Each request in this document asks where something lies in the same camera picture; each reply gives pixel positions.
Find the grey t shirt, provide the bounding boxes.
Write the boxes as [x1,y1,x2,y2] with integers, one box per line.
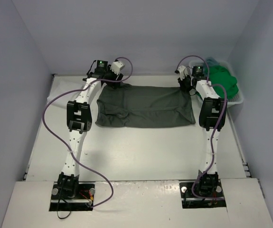
[95,83,196,128]

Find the white t shirt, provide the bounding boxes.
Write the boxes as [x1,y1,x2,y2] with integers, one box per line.
[47,80,84,109]

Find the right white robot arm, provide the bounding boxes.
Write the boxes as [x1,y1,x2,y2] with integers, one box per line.
[175,66,227,201]

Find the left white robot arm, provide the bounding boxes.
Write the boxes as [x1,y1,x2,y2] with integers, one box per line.
[57,59,124,200]

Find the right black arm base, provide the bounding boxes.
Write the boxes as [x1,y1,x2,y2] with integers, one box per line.
[179,181,226,209]

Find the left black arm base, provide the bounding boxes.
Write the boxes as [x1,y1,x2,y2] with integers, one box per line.
[49,182,95,219]

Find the teal cloth in basket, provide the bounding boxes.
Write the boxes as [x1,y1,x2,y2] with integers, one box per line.
[206,57,220,68]

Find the green t shirt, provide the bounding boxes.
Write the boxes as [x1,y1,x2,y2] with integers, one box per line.
[209,65,239,99]

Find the white plastic basket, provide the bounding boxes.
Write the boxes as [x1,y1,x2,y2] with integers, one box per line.
[188,60,244,107]

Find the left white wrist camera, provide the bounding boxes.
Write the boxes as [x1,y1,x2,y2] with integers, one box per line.
[110,61,125,75]

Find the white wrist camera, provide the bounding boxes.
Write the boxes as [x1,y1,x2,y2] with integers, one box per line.
[110,61,125,75]
[175,66,188,80]

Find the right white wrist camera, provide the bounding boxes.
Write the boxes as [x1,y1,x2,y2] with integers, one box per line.
[175,66,188,80]

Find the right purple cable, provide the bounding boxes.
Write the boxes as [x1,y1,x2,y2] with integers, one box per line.
[176,55,227,199]

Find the purple cable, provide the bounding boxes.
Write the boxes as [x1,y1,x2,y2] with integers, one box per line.
[176,55,227,199]
[42,57,134,209]

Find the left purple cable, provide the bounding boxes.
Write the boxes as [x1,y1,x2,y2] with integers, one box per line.
[42,57,134,209]

